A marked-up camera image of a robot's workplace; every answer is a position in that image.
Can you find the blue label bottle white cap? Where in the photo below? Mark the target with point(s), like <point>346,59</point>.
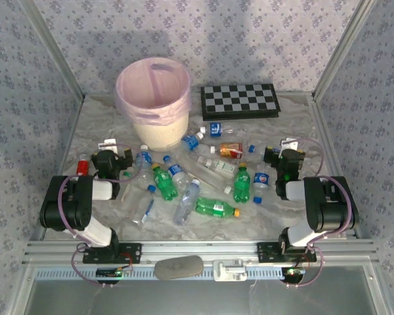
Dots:
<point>215,129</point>
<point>145,160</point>
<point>190,141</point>

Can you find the clear bottle red label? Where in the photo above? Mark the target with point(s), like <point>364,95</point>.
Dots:
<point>82,168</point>

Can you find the pepsi bottle blue cap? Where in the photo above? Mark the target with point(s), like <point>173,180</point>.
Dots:
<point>261,180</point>

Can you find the clear unlabelled bottle blue cap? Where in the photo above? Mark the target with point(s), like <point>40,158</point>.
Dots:
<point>151,188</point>

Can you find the green bottle yellow cap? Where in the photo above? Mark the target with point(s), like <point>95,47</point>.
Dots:
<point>213,207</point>
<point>242,185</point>
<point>164,183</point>

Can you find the orange red label bottle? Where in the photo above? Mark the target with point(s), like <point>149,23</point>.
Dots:
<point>231,149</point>

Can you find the clear bottle green white label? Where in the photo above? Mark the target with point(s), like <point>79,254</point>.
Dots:
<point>221,167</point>

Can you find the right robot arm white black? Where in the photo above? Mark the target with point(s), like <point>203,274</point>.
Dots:
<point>328,203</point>

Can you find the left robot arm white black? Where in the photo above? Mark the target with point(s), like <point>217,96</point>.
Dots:
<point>69,206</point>

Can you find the cream plastic waste bin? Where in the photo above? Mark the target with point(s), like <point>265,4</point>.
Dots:
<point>161,134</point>

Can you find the waste bin with pink liner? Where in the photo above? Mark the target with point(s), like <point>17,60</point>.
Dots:
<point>144,95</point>

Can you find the small green bottle cap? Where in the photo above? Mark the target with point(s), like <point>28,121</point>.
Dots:
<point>126,174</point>

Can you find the small blue bottle cap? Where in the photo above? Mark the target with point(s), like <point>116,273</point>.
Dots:
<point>251,148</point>

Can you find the black white folding chessboard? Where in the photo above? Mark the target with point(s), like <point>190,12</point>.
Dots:
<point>239,101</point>

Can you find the small circuit board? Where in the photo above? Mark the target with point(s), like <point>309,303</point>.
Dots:
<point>292,274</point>
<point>110,272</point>

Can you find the grey oval stone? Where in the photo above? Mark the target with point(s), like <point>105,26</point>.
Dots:
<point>179,267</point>

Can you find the grey metal panel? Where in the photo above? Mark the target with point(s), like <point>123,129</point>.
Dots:
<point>197,298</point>

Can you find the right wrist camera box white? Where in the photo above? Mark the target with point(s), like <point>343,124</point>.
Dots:
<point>289,144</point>

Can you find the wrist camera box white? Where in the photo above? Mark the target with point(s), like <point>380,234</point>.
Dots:
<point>107,144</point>
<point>289,144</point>

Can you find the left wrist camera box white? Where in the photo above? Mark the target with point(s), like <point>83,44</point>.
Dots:
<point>107,144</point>

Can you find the aluminium frame side rail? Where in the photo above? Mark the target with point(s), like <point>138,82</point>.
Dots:
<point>61,164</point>
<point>335,164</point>

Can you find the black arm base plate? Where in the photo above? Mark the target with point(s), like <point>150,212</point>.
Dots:
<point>267,252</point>
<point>131,254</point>

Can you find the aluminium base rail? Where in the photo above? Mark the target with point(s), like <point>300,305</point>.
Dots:
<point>200,249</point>

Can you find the white plastic bracket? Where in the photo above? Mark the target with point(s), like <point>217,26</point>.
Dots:
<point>230,270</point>

